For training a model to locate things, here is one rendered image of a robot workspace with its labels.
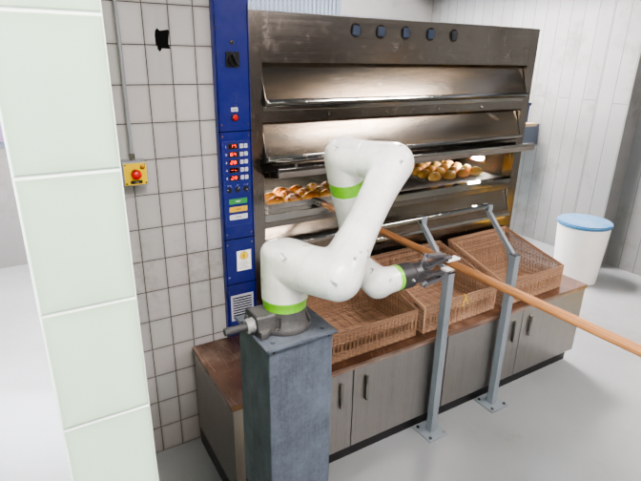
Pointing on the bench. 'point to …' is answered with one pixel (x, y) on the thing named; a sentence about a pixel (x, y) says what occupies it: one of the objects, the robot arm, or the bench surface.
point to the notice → (243, 260)
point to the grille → (241, 303)
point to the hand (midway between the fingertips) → (450, 263)
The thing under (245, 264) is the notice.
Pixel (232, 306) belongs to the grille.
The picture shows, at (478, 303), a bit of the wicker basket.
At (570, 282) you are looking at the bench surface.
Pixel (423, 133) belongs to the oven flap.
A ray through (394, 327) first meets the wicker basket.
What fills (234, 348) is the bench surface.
